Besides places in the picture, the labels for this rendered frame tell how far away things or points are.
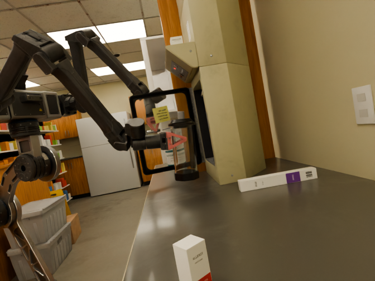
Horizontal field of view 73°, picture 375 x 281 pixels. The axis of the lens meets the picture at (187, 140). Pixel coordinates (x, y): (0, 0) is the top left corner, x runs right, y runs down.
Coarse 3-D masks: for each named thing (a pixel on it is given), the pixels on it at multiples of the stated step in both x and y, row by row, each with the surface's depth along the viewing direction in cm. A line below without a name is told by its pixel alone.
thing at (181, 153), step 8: (176, 128) 96; (184, 128) 96; (192, 128) 98; (184, 136) 96; (192, 136) 98; (184, 144) 96; (192, 144) 98; (176, 152) 97; (184, 152) 96; (192, 152) 98; (176, 160) 98; (184, 160) 96; (192, 160) 97; (176, 168) 98; (184, 168) 97; (192, 168) 97
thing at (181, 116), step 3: (183, 111) 99; (177, 114) 99; (180, 114) 99; (183, 114) 99; (177, 117) 100; (180, 117) 99; (183, 117) 99; (174, 120) 97; (177, 120) 96; (180, 120) 96; (183, 120) 96; (186, 120) 96; (189, 120) 97; (192, 120) 99
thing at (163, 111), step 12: (156, 96) 125; (168, 96) 126; (180, 96) 127; (144, 108) 124; (156, 108) 125; (168, 108) 126; (180, 108) 127; (144, 120) 124; (156, 120) 125; (168, 120) 126; (156, 132) 125; (156, 156) 126; (168, 156) 127
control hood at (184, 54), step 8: (168, 48) 96; (176, 48) 96; (184, 48) 97; (192, 48) 97; (168, 56) 104; (176, 56) 97; (184, 56) 97; (192, 56) 97; (168, 64) 116; (184, 64) 100; (192, 64) 97; (192, 72) 105
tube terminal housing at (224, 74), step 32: (192, 0) 96; (224, 0) 102; (192, 32) 99; (224, 32) 99; (224, 64) 98; (224, 96) 99; (224, 128) 99; (256, 128) 112; (224, 160) 100; (256, 160) 109
